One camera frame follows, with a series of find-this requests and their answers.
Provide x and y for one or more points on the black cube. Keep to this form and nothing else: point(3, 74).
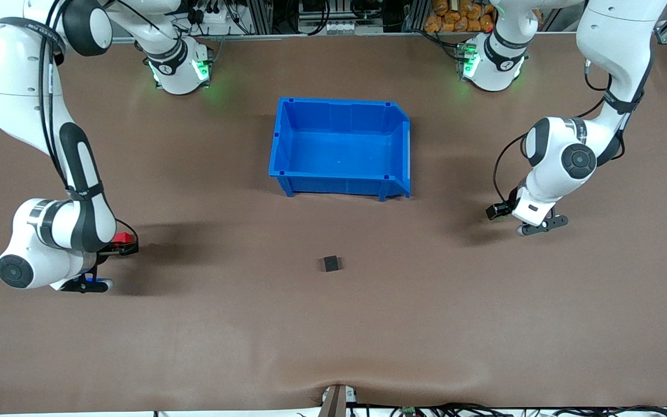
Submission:
point(330, 263)

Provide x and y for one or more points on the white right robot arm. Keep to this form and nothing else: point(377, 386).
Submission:
point(18, 75)

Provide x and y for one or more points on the blue plastic bin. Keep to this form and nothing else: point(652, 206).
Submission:
point(339, 153)

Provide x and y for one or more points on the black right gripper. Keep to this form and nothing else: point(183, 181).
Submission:
point(112, 248)

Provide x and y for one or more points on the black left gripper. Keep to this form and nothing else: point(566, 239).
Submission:
point(502, 209)

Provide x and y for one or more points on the metal table edge bracket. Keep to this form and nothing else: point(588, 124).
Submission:
point(336, 401)

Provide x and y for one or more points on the white power strip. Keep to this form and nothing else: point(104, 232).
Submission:
point(212, 14)

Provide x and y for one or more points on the pile of orange objects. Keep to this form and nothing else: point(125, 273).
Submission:
point(458, 14)

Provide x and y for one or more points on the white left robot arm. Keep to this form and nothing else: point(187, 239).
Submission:
point(559, 162)

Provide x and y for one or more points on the red cube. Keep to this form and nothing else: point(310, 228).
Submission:
point(124, 237)

